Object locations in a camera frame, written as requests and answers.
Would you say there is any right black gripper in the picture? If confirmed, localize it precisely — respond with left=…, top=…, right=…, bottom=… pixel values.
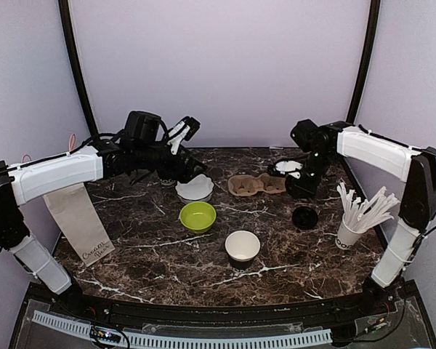
left=291, top=149, right=335, bottom=198

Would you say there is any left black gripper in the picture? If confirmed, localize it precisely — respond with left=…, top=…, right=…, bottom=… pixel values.
left=134, top=143, right=208, bottom=184

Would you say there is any stack of black lids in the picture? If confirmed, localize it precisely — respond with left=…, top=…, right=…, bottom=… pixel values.
left=291, top=206, right=318, bottom=230

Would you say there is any cardboard cup carrier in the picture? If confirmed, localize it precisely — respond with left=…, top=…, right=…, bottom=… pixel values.
left=227, top=173, right=286, bottom=197

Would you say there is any kraft paper bag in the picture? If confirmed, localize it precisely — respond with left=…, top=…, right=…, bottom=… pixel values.
left=21, top=134, right=116, bottom=266

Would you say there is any stack of paper cups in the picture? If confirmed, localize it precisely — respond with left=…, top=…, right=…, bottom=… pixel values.
left=160, top=179, right=177, bottom=187

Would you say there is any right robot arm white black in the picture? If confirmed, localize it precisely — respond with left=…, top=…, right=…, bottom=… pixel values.
left=275, top=119, right=436, bottom=316

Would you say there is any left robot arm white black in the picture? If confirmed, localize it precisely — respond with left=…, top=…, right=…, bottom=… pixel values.
left=0, top=111, right=206, bottom=317

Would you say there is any white scalloped bowl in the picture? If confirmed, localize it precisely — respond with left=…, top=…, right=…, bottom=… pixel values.
left=175, top=174, right=214, bottom=204

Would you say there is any green bowl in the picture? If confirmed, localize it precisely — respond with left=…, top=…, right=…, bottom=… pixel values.
left=179, top=201, right=217, bottom=234

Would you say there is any bundle of wrapped straws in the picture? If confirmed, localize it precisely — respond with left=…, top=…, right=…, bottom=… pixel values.
left=336, top=182, right=400, bottom=233

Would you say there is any white cup holding straws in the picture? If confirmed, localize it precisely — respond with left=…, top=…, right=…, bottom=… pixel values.
left=335, top=215, right=363, bottom=250

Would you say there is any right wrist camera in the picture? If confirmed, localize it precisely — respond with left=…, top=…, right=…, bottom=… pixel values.
left=267, top=160, right=302, bottom=178

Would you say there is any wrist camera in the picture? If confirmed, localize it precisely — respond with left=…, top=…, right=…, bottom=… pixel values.
left=267, top=160, right=302, bottom=178
left=166, top=116, right=201, bottom=155

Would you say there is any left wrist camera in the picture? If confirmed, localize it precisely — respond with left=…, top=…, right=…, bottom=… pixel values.
left=166, top=116, right=201, bottom=155

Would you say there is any black front rail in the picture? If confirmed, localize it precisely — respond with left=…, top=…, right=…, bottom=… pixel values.
left=50, top=290, right=397, bottom=330

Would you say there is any white cable duct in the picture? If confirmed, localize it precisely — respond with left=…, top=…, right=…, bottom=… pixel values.
left=33, top=310, right=334, bottom=349

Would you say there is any right black frame post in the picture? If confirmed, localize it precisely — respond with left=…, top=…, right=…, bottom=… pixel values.
left=346, top=0, right=381, bottom=124

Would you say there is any black frame post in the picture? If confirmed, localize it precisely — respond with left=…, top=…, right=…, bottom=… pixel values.
left=57, top=0, right=98, bottom=135
left=346, top=0, right=381, bottom=124

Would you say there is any left black frame post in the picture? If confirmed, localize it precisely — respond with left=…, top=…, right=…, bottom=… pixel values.
left=57, top=0, right=98, bottom=135

